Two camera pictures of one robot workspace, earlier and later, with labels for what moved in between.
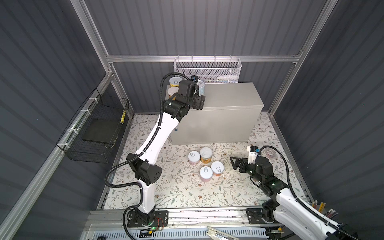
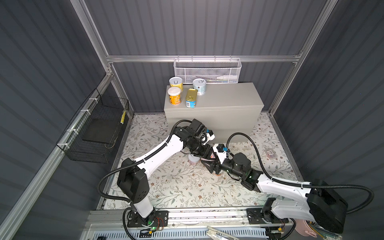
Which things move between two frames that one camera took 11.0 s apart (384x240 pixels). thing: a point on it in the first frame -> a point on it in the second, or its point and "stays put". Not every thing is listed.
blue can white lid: x=202 y=86 stays put
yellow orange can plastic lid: x=172 y=90 stays put
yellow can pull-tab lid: x=174 y=81 stays put
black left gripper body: x=196 y=103 -> x=199 y=149
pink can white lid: x=194 y=157 stays put
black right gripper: x=244 y=162 -> x=213 y=165
